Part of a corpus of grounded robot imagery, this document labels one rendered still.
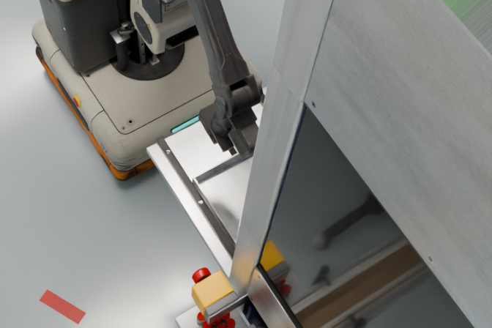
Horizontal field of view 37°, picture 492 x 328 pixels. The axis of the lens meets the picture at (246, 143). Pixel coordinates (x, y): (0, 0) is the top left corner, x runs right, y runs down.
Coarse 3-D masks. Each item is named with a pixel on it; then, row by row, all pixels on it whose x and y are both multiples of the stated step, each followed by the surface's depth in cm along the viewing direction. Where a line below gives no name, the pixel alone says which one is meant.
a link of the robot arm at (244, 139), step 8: (256, 80) 140; (216, 104) 140; (224, 104) 137; (224, 112) 138; (248, 112) 143; (232, 120) 141; (240, 120) 142; (248, 120) 142; (256, 120) 143; (240, 128) 141; (248, 128) 142; (256, 128) 142; (232, 136) 144; (240, 136) 143; (248, 136) 141; (256, 136) 142; (240, 144) 143; (248, 144) 141; (240, 152) 144; (248, 152) 142
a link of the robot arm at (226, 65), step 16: (192, 0) 132; (208, 0) 131; (208, 16) 132; (224, 16) 133; (208, 32) 133; (224, 32) 133; (208, 48) 135; (224, 48) 134; (208, 64) 138; (224, 64) 134; (240, 64) 136; (224, 80) 135; (240, 80) 136; (224, 96) 137; (240, 96) 137; (256, 96) 138; (240, 112) 139
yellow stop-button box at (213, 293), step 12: (216, 276) 152; (192, 288) 151; (204, 288) 151; (216, 288) 151; (228, 288) 151; (204, 300) 150; (216, 300) 150; (228, 300) 150; (204, 312) 151; (216, 312) 149
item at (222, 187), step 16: (224, 160) 177; (240, 160) 181; (208, 176) 179; (224, 176) 179; (240, 176) 179; (208, 192) 177; (224, 192) 177; (240, 192) 177; (224, 208) 175; (240, 208) 175; (224, 224) 170
